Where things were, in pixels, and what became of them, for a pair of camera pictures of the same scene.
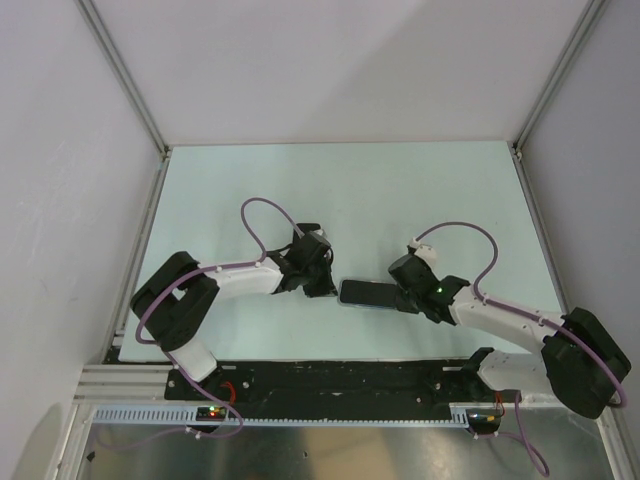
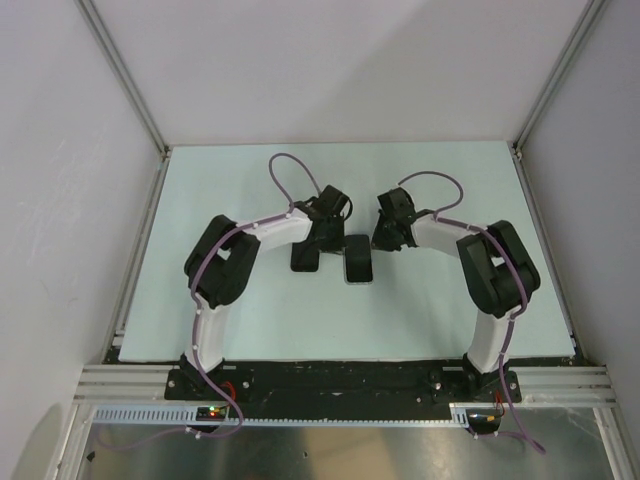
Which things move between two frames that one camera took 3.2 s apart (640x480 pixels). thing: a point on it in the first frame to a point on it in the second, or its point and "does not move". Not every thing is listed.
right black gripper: (403, 306) to (377, 240)
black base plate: (338, 383) does not move
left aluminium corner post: (127, 75) does not move
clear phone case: (368, 293) to (344, 262)
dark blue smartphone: (368, 293) to (359, 263)
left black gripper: (326, 288) to (336, 245)
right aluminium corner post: (591, 13) does not move
